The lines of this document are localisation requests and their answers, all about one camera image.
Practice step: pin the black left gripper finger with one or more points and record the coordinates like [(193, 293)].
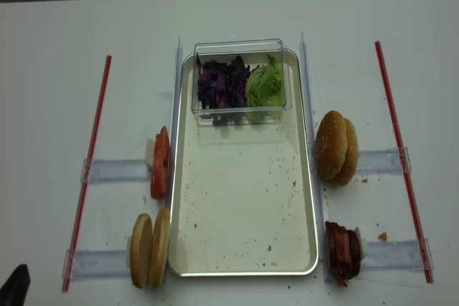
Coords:
[(14, 290)]

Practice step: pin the bun slice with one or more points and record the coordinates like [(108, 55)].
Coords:
[(159, 249), (140, 250)]

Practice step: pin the red tomato slices stack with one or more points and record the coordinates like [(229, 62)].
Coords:
[(160, 169)]

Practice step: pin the white stopper behind tomato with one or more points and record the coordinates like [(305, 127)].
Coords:
[(149, 154)]

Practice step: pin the green lettuce leaves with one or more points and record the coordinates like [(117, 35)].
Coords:
[(264, 86)]

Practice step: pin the white stopper behind patties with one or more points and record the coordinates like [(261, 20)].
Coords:
[(362, 243)]

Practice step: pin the left red rod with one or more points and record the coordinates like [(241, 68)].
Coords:
[(83, 186)]

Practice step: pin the red rod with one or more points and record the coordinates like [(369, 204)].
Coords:
[(428, 270), (83, 186)]

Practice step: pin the white rectangular metal tray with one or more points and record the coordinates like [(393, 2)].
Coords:
[(242, 201)]

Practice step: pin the shredded purple cabbage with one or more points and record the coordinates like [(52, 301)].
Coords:
[(221, 90)]

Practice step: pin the clear plastic food container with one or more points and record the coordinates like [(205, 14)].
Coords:
[(254, 53)]

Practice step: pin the sesame bun top outer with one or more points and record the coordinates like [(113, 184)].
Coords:
[(331, 145)]

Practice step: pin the sesame bun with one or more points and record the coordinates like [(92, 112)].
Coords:
[(348, 169), (331, 145)]

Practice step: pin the sesame bun top inner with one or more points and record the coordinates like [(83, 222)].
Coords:
[(348, 169)]

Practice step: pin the right red rod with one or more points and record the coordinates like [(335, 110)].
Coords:
[(428, 270)]

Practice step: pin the lower left clear bracket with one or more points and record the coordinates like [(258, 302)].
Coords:
[(87, 264)]

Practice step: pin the clear bracket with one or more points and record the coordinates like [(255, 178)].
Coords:
[(107, 171), (394, 263), (392, 160), (87, 264)]

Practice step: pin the upper left clear bracket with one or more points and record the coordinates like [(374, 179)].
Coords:
[(107, 171)]

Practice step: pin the left long clear rail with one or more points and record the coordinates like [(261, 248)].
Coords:
[(176, 103)]

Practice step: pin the long clear rail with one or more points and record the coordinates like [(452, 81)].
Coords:
[(311, 138), (176, 103)]

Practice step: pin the right long clear rail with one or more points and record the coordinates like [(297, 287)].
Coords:
[(311, 138)]

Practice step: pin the lower right clear bracket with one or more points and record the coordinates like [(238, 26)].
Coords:
[(394, 263)]

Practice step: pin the upper right clear bracket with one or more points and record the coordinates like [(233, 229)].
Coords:
[(392, 160)]

